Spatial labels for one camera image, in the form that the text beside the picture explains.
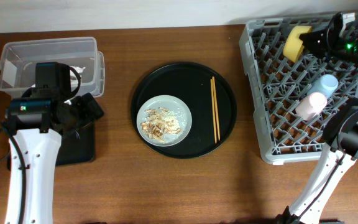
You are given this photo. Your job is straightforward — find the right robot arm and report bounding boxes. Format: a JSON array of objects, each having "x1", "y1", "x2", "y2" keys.
[{"x1": 274, "y1": 12, "x2": 358, "y2": 223}]

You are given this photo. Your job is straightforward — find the black rectangular tray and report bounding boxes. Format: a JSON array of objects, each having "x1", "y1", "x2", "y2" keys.
[{"x1": 7, "y1": 124, "x2": 96, "y2": 170}]

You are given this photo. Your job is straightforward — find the wooden chopstick right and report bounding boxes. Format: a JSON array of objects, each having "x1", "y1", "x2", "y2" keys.
[{"x1": 212, "y1": 77, "x2": 221, "y2": 143}]

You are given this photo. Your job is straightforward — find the clear plastic bin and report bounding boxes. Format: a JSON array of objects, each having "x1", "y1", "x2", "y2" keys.
[{"x1": 0, "y1": 37, "x2": 105, "y2": 98}]

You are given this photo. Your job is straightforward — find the grey plate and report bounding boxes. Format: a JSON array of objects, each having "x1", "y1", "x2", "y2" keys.
[{"x1": 135, "y1": 95, "x2": 192, "y2": 147}]

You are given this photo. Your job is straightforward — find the round black serving tray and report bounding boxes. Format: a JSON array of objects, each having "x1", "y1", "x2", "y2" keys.
[{"x1": 131, "y1": 62, "x2": 237, "y2": 159}]

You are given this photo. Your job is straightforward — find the wooden chopstick left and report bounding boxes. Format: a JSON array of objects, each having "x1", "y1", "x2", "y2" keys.
[{"x1": 210, "y1": 79, "x2": 218, "y2": 144}]

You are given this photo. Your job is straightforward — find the white tissue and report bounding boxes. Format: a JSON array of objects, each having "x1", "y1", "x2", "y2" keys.
[{"x1": 70, "y1": 66, "x2": 86, "y2": 82}]

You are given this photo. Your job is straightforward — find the yellow bowl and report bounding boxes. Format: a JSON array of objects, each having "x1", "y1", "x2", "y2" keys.
[{"x1": 283, "y1": 26, "x2": 312, "y2": 62}]

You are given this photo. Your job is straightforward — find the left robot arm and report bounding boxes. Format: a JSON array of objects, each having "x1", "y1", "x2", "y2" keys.
[{"x1": 1, "y1": 62, "x2": 104, "y2": 223}]

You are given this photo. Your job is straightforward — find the pink cup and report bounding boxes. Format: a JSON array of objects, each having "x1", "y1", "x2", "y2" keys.
[{"x1": 295, "y1": 92, "x2": 327, "y2": 121}]

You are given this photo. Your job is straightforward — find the wooden chopstick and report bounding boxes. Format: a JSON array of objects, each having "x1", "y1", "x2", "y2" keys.
[
  {"x1": 210, "y1": 79, "x2": 218, "y2": 144},
  {"x1": 212, "y1": 77, "x2": 221, "y2": 143}
]

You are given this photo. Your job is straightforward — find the blue cup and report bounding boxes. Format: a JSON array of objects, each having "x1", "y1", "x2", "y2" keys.
[{"x1": 307, "y1": 74, "x2": 339, "y2": 99}]

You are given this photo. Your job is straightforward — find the food scraps on plate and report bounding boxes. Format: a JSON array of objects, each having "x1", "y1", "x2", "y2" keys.
[{"x1": 140, "y1": 107, "x2": 182, "y2": 143}]

